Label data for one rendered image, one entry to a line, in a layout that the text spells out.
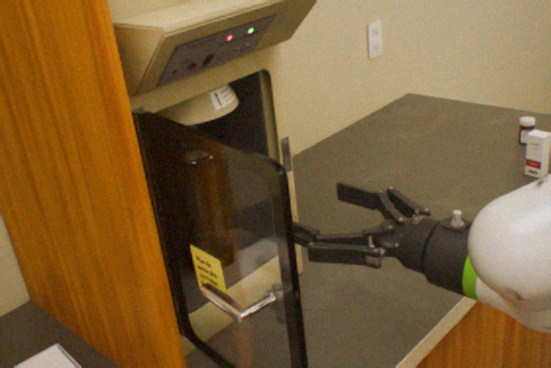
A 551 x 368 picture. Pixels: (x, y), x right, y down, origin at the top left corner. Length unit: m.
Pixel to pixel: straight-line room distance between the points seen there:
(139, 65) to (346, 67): 1.22
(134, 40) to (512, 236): 0.50
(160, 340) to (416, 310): 0.47
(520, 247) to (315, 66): 1.31
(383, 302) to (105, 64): 0.68
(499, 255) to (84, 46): 0.51
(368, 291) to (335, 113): 0.87
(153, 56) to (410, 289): 0.67
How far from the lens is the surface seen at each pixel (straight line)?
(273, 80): 1.08
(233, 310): 0.74
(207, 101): 1.02
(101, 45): 0.75
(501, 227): 0.63
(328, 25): 1.88
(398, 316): 1.15
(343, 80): 1.97
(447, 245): 0.79
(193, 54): 0.86
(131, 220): 0.83
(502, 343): 1.57
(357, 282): 1.23
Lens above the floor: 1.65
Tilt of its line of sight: 26 degrees down
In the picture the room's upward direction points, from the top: 8 degrees counter-clockwise
